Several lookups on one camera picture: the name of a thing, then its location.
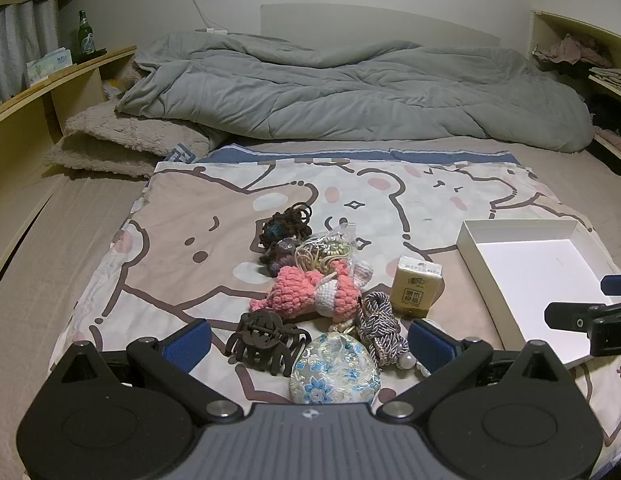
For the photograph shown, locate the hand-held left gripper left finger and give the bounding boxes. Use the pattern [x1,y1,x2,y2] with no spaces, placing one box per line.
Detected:
[55,320,244,426]

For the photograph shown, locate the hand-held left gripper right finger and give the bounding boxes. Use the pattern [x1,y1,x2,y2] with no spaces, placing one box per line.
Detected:
[375,320,566,424]

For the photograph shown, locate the twisted cord with pearls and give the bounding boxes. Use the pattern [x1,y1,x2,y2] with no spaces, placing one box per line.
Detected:
[357,291,431,376]

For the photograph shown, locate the yellow tissue pack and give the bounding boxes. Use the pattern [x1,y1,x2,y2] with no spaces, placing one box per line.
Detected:
[389,255,445,319]

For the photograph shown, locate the white cardboard box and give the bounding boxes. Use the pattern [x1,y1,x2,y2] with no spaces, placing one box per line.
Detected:
[455,219,616,366]

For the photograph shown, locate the brown hair claw clip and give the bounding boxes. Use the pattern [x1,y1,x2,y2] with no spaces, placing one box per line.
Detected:
[224,309,312,376]

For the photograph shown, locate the floral embroidered round pouch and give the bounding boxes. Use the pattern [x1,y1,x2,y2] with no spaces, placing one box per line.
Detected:
[289,332,382,406]

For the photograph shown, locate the pale crochet piece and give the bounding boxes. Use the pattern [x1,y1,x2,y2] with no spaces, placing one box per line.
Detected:
[348,259,374,286]

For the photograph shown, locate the pink white crochet toy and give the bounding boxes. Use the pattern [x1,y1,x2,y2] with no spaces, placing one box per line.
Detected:
[249,262,364,321]

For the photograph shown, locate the purple knit scrunchie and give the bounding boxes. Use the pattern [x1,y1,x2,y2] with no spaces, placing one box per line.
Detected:
[259,237,304,276]

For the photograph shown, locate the clear bag of hair ties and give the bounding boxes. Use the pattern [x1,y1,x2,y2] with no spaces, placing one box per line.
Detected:
[293,222,366,276]

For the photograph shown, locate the black hair ties bundle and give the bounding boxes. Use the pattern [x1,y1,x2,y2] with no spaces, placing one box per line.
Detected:
[260,202,314,248]

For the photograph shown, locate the bear printed blanket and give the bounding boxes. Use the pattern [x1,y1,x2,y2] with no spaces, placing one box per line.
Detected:
[48,142,621,461]

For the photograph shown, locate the pink folded clothes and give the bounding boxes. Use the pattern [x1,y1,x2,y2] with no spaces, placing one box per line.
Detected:
[593,127,621,153]

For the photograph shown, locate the beige bed sheet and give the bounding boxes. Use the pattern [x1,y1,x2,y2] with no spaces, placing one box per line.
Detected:
[0,135,621,480]

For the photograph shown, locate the dark clothes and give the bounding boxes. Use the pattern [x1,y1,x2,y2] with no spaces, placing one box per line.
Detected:
[583,92,621,136]

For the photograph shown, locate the beige folded clothes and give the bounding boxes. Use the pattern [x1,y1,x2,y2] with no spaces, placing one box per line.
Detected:
[588,65,621,86]

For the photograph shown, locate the beige fluffy blanket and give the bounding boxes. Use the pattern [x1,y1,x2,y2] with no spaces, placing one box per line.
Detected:
[45,100,226,178]

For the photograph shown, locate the pink garment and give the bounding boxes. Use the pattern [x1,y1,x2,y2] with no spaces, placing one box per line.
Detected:
[535,34,614,66]

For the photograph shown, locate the grey duvet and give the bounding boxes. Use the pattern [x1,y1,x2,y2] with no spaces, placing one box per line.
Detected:
[115,30,596,153]

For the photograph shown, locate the wooden bedside shelf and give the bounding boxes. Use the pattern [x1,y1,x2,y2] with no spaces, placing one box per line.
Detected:
[0,46,137,271]

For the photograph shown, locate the white tissue packet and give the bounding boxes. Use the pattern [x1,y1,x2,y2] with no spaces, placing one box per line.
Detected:
[25,47,74,83]

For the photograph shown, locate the green glass bottle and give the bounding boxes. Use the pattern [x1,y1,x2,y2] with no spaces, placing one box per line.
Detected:
[76,10,98,63]

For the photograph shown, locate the grey curtain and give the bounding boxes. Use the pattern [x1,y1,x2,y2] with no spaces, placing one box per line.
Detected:
[0,0,61,106]

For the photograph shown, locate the cream wall shelf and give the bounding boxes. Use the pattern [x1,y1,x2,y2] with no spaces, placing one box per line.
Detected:
[528,10,621,181]

